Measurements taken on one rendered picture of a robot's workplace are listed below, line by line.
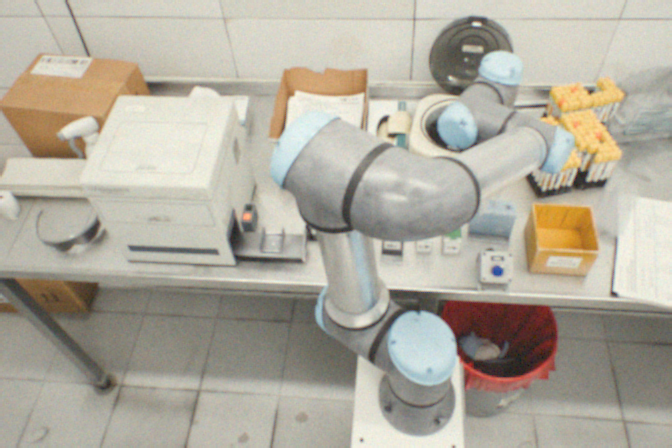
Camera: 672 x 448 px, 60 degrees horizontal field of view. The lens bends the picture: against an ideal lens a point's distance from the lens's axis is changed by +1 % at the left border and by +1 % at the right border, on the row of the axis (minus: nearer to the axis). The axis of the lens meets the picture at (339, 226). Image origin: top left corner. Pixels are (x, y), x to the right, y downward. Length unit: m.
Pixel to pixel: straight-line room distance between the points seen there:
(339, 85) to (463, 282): 0.68
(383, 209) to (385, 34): 1.06
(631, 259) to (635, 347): 0.98
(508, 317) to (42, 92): 1.56
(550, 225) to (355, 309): 0.66
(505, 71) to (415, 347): 0.50
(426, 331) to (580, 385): 1.36
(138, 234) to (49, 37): 0.78
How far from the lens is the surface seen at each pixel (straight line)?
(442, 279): 1.37
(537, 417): 2.22
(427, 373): 0.99
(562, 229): 1.50
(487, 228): 1.43
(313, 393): 2.19
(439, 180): 0.68
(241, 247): 1.40
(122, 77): 1.73
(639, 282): 1.47
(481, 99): 1.05
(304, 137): 0.71
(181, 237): 1.36
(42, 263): 1.62
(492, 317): 2.04
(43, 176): 1.77
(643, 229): 1.56
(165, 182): 1.23
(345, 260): 0.85
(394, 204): 0.65
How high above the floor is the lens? 2.04
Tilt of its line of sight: 53 degrees down
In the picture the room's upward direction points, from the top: 5 degrees counter-clockwise
